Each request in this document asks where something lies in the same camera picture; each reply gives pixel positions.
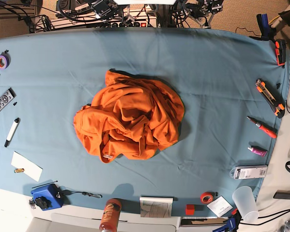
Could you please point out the small yellow battery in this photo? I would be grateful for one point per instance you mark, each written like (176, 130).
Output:
(19, 170)

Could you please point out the purple tape roll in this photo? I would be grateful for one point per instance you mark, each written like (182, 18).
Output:
(4, 60)

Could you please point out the black adapter box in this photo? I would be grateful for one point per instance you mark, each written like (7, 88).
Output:
(283, 195)

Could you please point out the orange t-shirt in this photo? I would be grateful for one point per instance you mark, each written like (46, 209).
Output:
(133, 117)

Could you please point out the blue clamp bottom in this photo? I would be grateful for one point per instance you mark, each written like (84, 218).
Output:
(232, 223)

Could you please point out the blue clamp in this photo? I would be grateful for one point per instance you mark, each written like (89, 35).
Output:
(262, 20)
(232, 223)

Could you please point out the grey remote control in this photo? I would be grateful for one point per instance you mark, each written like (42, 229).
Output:
(6, 98)

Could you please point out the red cube block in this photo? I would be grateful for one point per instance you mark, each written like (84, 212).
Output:
(190, 209)

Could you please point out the white marker pen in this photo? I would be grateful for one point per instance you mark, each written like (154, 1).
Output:
(11, 132)

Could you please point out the orange black utility knife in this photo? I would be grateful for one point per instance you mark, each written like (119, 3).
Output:
(272, 97)

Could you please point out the blue clamp top right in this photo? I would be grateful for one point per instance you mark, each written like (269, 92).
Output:
(262, 20)

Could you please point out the white square card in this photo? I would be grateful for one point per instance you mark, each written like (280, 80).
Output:
(220, 206)

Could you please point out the orange black clamp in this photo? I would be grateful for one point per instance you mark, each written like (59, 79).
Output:
(280, 51)

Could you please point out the packaged item in blister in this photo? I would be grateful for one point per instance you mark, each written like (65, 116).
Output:
(248, 172)

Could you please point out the orange drink bottle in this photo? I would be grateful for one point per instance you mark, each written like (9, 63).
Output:
(110, 217)

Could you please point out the white paper card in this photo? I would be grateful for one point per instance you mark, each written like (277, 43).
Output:
(30, 169)

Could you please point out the blue box with knob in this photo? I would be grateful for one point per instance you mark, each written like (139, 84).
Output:
(48, 197)

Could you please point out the red tape roll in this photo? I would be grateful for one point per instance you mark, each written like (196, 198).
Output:
(207, 197)

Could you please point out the purple glue tube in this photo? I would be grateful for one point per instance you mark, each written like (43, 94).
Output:
(259, 151)

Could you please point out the translucent plastic cup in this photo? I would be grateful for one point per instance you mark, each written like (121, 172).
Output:
(245, 202)

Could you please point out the red screwdriver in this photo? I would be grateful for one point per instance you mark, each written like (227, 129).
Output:
(262, 127)

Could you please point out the grey patterned notebook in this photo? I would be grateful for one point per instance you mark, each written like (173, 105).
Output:
(156, 207)

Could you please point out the blue table cloth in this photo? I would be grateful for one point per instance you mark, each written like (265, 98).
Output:
(214, 73)

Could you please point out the black cable tie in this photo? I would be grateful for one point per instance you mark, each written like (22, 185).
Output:
(46, 184)

